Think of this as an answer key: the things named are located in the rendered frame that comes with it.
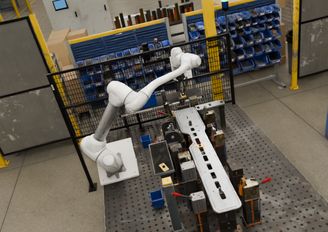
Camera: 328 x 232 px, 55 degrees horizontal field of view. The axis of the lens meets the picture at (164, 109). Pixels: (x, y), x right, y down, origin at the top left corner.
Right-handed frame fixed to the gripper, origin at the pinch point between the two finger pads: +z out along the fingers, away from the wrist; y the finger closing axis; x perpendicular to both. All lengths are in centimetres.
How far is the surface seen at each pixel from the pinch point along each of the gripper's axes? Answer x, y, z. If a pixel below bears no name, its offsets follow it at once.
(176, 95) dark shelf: 46, -1, 25
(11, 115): 159, -220, 54
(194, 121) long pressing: -9.0, 5.4, 28.6
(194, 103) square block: 23.1, 13.7, 27.2
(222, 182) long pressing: -94, 4, 29
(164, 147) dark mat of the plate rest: -60, -29, 13
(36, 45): 161, -153, -33
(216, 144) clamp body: -43, 15, 34
